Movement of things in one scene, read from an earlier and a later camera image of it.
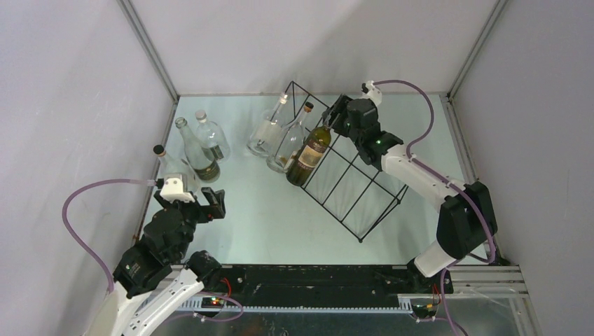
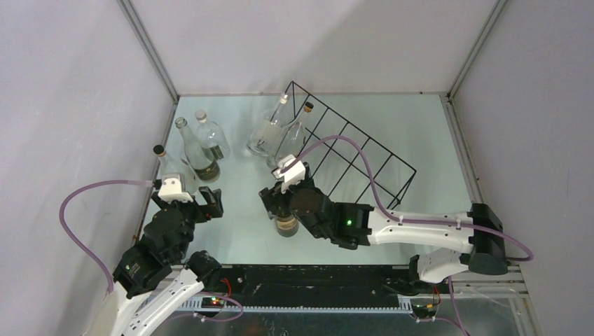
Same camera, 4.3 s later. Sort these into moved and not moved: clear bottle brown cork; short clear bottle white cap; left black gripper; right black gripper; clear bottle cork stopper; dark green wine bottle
Moved: right black gripper; dark green wine bottle
Not moved: clear bottle brown cork; left black gripper; short clear bottle white cap; clear bottle cork stopper
